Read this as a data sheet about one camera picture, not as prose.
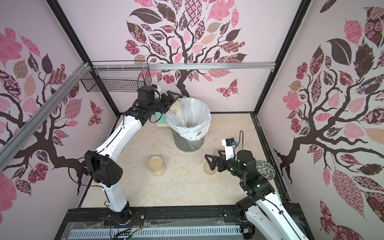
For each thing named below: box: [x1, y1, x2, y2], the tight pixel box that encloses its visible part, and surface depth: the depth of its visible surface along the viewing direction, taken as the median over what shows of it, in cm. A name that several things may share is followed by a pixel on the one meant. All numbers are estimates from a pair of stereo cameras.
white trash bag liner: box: [166, 97, 212, 142], surface depth 87 cm
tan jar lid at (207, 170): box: [203, 163, 218, 176], surface depth 89 cm
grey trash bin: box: [170, 127, 205, 152], surface depth 102 cm
